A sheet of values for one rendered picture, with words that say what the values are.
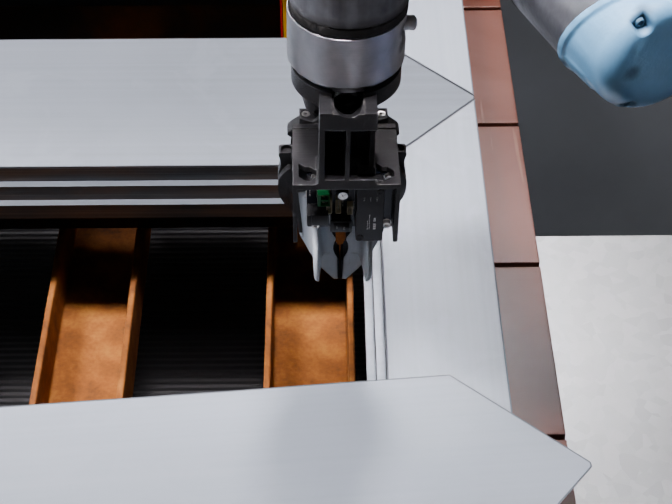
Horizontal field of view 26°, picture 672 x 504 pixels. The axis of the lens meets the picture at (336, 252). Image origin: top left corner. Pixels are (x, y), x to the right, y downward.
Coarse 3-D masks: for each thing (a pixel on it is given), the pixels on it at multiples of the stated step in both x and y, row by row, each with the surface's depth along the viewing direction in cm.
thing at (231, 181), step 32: (0, 192) 126; (32, 192) 126; (64, 192) 126; (96, 192) 126; (128, 192) 126; (160, 192) 126; (192, 192) 126; (224, 192) 126; (256, 192) 126; (384, 320) 113; (384, 352) 112
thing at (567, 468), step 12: (552, 444) 104; (552, 456) 103; (564, 456) 103; (576, 456) 103; (552, 468) 103; (564, 468) 103; (576, 468) 103; (588, 468) 103; (564, 480) 102; (576, 480) 102; (564, 492) 101
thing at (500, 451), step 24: (456, 384) 108; (456, 408) 106; (480, 408) 106; (504, 408) 106; (480, 432) 105; (504, 432) 105; (528, 432) 105; (480, 456) 103; (504, 456) 103; (528, 456) 103; (480, 480) 102; (504, 480) 102; (528, 480) 102; (552, 480) 102
